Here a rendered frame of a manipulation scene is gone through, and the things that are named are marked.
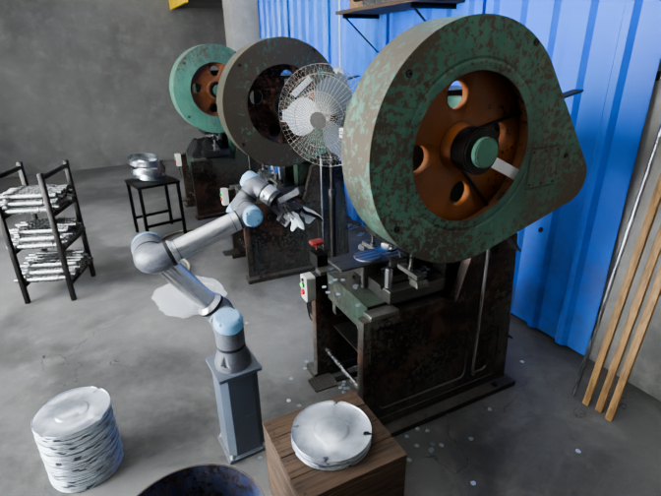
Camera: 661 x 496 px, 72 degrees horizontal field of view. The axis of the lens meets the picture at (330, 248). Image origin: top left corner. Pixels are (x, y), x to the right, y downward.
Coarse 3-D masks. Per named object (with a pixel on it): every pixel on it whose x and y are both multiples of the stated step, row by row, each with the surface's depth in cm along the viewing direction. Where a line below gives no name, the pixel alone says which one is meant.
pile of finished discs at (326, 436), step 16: (304, 416) 171; (320, 416) 171; (336, 416) 170; (352, 416) 170; (304, 432) 164; (320, 432) 163; (336, 432) 163; (352, 432) 163; (368, 432) 164; (304, 448) 157; (320, 448) 157; (336, 448) 157; (352, 448) 157; (368, 448) 159; (320, 464) 152; (336, 464) 151; (352, 464) 154
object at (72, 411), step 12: (60, 396) 197; (72, 396) 197; (84, 396) 197; (96, 396) 196; (108, 396) 196; (48, 408) 190; (60, 408) 189; (72, 408) 189; (84, 408) 189; (96, 408) 189; (36, 420) 184; (48, 420) 184; (60, 420) 183; (72, 420) 183; (84, 420) 183; (96, 420) 183; (36, 432) 178; (60, 432) 178; (72, 432) 178
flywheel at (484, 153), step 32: (480, 96) 156; (512, 96) 162; (448, 128) 154; (480, 128) 147; (512, 128) 168; (448, 160) 156; (480, 160) 148; (512, 160) 173; (448, 192) 164; (480, 192) 171
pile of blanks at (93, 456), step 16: (112, 416) 194; (96, 432) 183; (112, 432) 193; (48, 448) 178; (64, 448) 177; (80, 448) 180; (96, 448) 185; (112, 448) 193; (48, 464) 181; (64, 464) 180; (80, 464) 182; (96, 464) 187; (112, 464) 194; (64, 480) 184; (80, 480) 186; (96, 480) 189
